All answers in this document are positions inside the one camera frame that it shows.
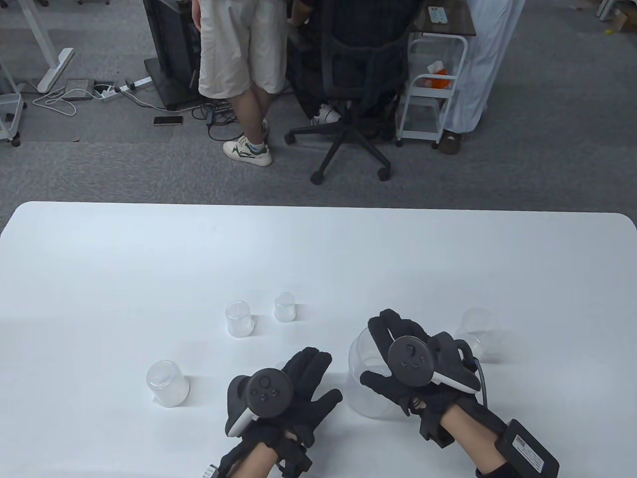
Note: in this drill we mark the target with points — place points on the white cart with brown top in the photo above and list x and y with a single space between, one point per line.
458 22

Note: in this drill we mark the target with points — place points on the white rolling cart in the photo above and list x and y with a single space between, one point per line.
10 99

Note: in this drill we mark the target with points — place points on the person's right hand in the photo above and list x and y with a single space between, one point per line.
398 398

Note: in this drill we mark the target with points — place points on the large clear plastic beaker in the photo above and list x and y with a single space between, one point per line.
477 328

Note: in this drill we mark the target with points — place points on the orange tissue pack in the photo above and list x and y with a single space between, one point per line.
440 82

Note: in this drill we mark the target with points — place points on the person's left forearm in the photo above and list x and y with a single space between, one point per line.
254 463

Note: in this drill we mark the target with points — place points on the black power adapter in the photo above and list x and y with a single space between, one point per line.
210 117

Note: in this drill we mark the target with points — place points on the largest clear plastic beaker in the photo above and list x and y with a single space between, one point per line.
371 403

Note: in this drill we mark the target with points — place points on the tiniest clear plastic beaker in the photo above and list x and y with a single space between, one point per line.
280 366

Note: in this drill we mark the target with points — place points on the person's right forearm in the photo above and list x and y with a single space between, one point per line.
458 433

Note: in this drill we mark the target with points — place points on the black and white controller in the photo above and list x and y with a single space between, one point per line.
410 361
268 393

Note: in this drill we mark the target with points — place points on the white power strip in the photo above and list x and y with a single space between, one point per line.
137 83
105 93

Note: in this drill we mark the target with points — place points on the white remote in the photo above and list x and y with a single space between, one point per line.
438 15

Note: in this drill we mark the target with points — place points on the black box with white label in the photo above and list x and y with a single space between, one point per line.
527 448
211 472

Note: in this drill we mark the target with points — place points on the very small clear plastic beaker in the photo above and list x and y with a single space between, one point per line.
285 308

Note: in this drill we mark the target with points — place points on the person's left hand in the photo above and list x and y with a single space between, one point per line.
308 388

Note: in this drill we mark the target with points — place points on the black office chair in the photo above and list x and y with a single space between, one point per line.
358 64

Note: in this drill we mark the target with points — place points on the black equipment stand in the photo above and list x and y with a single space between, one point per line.
166 50

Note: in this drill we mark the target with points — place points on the cardboard box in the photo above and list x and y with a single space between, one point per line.
624 20

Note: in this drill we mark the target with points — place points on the smartphone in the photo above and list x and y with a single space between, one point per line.
168 120

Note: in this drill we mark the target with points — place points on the white desk leg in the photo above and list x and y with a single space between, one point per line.
57 67
604 10

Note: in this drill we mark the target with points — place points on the medium clear plastic beaker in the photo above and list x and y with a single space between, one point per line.
166 386

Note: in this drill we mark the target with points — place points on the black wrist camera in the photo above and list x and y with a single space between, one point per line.
433 430
293 458

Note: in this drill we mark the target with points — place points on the grey floor plate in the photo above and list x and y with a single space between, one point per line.
79 89

